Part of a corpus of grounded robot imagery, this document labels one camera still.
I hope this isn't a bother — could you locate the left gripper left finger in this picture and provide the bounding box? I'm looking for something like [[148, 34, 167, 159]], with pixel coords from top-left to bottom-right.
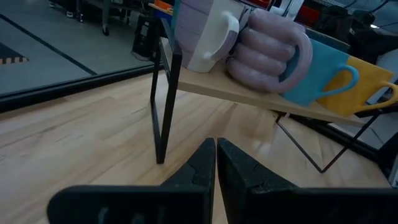
[[46, 138, 217, 224]]

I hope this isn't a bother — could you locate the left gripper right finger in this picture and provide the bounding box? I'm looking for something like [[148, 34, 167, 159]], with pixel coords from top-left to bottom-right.
[[216, 138, 398, 224]]

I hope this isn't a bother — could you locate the light blue faceted mug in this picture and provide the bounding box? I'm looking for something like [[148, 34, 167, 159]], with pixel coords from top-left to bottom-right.
[[281, 39, 361, 107]]

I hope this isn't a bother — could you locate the yellow mug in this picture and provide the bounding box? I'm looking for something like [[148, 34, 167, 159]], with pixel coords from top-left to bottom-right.
[[317, 55, 398, 118]]

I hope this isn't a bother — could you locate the pink ribbed mug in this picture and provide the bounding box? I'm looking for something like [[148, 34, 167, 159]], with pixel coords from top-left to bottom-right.
[[226, 7, 314, 95]]

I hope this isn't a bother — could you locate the lilac mug white handle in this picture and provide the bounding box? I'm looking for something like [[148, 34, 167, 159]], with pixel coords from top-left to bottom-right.
[[174, 0, 249, 74]]

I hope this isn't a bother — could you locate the black box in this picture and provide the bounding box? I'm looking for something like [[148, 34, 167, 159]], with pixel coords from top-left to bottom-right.
[[132, 14, 156, 58]]

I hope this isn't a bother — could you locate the black wheeled cart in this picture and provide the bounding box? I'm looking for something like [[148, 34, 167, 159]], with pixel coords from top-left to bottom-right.
[[48, 0, 131, 37]]

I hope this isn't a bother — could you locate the red storage bin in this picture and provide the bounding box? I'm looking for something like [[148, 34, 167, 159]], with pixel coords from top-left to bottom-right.
[[306, 4, 321, 27]]

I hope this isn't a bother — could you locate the angled hazard striped floor mat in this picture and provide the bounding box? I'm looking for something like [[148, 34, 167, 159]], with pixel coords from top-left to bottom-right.
[[0, 42, 29, 66]]

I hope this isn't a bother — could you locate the orange storage bin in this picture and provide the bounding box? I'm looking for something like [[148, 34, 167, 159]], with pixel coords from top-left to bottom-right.
[[154, 0, 174, 10]]

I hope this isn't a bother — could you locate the black metal table frame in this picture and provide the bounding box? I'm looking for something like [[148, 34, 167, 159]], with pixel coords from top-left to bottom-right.
[[0, 63, 385, 164]]

